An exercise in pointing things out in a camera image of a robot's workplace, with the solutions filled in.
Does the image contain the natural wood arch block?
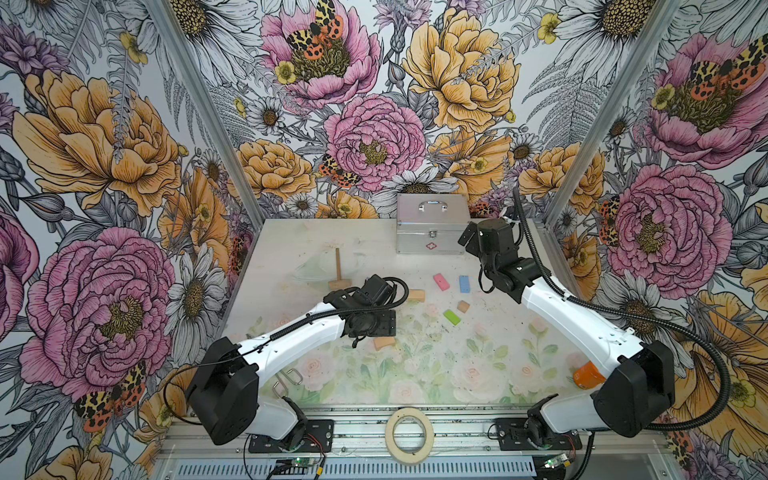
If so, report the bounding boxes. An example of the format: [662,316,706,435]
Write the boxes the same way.
[374,337,396,351]

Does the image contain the light blue wood block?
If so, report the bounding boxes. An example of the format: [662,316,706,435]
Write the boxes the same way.
[459,275,471,294]

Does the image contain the pink wood block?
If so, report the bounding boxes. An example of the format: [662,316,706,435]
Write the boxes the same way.
[433,273,450,291]

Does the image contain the natural wood rectangular block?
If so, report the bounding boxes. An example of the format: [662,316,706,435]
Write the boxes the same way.
[408,289,426,303]

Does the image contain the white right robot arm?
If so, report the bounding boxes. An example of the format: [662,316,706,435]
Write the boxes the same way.
[458,219,674,447]

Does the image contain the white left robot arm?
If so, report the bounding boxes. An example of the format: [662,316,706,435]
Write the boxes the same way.
[185,275,410,450]

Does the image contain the green wood block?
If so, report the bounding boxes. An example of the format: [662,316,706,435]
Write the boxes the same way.
[443,310,461,326]

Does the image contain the silver aluminium first aid case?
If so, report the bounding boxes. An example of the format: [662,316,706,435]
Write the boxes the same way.
[396,193,470,255]

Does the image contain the metal scissors tongs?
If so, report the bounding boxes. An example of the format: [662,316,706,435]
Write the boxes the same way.
[272,368,304,398]

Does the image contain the masking tape roll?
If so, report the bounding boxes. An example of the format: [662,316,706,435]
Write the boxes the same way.
[384,407,435,466]

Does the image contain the orange pill bottle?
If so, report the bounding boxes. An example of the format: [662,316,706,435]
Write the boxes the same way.
[572,361,606,390]

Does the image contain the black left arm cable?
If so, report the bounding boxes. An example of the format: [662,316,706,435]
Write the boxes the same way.
[163,277,410,427]

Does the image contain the aluminium corner frame post right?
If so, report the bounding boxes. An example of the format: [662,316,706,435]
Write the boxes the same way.
[542,0,685,228]

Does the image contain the aluminium corner frame post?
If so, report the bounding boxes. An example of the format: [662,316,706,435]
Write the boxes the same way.
[542,0,685,228]
[143,0,266,229]

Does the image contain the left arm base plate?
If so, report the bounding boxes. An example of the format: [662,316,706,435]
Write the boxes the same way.
[247,419,335,454]

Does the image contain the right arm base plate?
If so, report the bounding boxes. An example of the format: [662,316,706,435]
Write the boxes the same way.
[486,417,582,452]

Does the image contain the aluminium corner frame post left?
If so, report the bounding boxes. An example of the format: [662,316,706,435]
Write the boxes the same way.
[143,0,266,229]

